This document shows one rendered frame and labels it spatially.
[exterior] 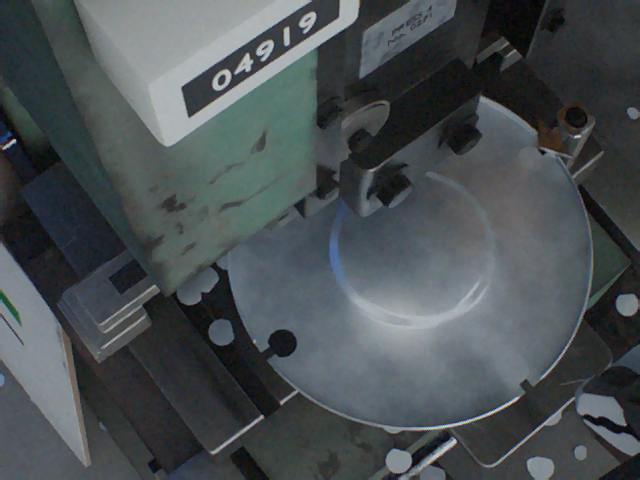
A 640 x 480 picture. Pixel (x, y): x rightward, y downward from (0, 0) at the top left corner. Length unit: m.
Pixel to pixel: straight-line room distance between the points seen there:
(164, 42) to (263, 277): 0.56
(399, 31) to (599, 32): 1.33
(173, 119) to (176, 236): 0.19
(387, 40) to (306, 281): 0.29
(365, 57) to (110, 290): 0.36
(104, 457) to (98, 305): 0.77
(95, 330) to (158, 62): 0.62
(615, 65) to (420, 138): 1.23
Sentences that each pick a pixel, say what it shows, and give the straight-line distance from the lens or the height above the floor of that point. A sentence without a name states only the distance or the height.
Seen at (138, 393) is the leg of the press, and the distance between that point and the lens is 0.97.
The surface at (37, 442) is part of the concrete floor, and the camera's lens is 1.64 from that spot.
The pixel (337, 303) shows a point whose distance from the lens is 0.81.
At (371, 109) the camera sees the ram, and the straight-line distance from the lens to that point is 0.61.
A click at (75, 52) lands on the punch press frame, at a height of 1.30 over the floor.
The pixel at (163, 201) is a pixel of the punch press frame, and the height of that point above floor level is 1.17.
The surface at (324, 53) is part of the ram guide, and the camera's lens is 0.45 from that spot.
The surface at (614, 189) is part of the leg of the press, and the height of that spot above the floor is 0.64.
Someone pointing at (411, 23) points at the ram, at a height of 1.07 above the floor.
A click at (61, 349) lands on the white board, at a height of 0.49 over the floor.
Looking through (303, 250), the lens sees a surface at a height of 0.78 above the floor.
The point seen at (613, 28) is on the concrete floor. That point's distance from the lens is 1.90.
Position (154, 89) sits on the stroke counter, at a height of 1.33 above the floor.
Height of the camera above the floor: 1.56
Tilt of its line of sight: 71 degrees down
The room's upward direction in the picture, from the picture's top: 1 degrees clockwise
